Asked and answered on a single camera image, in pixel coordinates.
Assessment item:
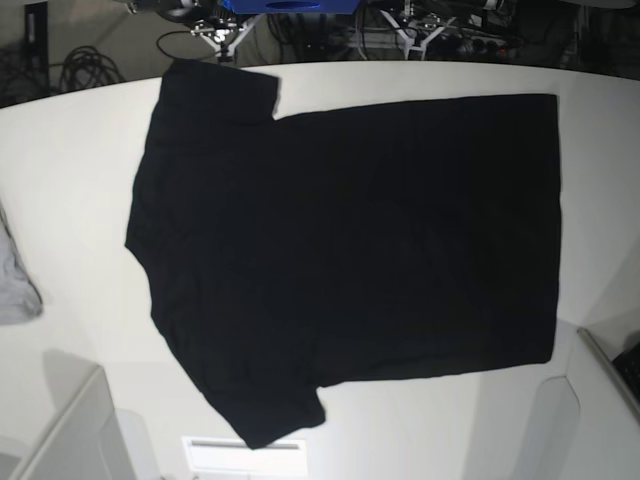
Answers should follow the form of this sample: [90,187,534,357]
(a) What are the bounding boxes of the black T-shirt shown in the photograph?
[125,61,562,449]

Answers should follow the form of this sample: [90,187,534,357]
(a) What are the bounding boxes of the blue box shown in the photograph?
[221,0,360,14]

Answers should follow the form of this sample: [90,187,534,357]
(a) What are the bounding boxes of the white bin left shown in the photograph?
[10,366,137,480]

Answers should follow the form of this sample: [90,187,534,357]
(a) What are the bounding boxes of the white bin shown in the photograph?
[518,329,639,479]
[10,366,137,480]

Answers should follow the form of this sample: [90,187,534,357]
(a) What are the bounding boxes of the grey cloth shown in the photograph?
[0,209,43,326]

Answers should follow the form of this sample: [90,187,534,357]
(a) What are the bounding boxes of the white bin right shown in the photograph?
[518,329,639,479]

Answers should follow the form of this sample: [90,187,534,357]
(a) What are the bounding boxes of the coiled black cable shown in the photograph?
[58,45,124,94]

